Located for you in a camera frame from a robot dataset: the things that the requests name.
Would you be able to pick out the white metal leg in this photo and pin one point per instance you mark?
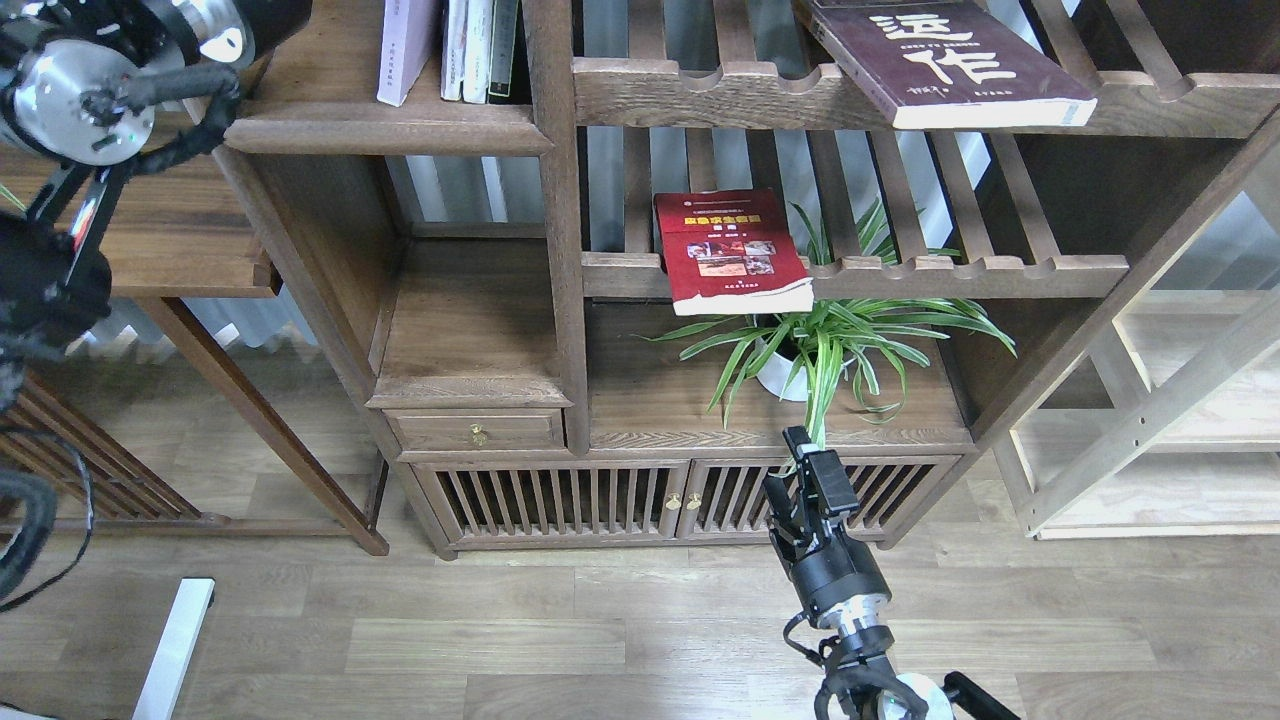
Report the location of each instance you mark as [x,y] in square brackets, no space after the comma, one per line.
[167,672]

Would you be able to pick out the white upright book middle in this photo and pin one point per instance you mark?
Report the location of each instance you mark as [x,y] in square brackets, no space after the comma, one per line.
[477,51]

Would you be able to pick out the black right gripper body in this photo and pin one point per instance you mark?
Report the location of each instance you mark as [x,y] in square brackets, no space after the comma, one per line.
[835,576]

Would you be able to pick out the dark green upright book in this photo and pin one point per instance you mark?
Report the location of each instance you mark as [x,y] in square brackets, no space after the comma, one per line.
[502,50]

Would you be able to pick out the white upright book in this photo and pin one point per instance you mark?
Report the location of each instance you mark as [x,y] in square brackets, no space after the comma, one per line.
[454,31]
[477,51]

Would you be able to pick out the white upright book left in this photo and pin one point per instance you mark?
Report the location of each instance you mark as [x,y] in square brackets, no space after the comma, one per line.
[454,31]

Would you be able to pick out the dark wooden bookshelf cabinet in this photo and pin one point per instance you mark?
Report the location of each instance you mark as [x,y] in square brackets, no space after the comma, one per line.
[499,264]

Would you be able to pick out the red paperback book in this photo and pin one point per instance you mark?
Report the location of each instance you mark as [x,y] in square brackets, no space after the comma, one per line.
[730,253]

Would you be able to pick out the green spider plant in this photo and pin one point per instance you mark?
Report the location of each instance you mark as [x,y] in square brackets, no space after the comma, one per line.
[858,343]

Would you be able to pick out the pale lavender paperback book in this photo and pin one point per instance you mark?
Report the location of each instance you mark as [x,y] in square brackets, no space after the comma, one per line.
[408,36]

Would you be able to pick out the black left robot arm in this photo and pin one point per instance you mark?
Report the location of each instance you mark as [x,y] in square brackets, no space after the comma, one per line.
[110,90]

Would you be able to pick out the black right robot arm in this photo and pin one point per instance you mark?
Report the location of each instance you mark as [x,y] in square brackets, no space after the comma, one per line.
[861,678]

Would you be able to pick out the light wooden shelf rack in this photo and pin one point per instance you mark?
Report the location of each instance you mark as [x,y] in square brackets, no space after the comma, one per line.
[1168,425]

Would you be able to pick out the white plant pot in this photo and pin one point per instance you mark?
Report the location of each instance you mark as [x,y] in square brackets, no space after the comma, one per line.
[784,374]

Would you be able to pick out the maroon book with white characters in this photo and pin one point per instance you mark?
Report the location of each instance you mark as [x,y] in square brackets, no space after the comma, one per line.
[945,65]

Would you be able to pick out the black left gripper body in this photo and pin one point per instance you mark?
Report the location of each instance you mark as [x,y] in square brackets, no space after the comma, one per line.
[267,24]

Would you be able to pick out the green leaf at left edge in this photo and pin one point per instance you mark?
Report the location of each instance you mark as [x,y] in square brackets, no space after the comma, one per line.
[11,198]

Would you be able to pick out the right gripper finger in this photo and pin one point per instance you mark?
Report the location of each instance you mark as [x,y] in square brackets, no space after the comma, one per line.
[788,531]
[826,493]

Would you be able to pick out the dark wooden side table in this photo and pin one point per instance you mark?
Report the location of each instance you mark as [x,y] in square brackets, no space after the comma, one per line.
[174,238]

